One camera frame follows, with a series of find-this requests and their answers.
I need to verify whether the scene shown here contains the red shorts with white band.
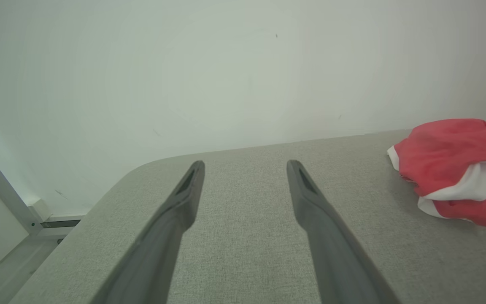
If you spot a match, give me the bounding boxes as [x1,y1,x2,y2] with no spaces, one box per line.
[387,118,486,228]

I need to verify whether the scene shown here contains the grey metal frame bar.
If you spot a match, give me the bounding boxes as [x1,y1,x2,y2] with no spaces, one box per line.
[0,139,44,236]

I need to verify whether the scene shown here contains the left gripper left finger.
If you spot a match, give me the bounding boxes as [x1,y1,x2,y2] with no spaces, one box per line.
[91,160,206,304]

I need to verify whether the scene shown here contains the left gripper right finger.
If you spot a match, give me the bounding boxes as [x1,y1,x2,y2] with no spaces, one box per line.
[286,160,400,304]

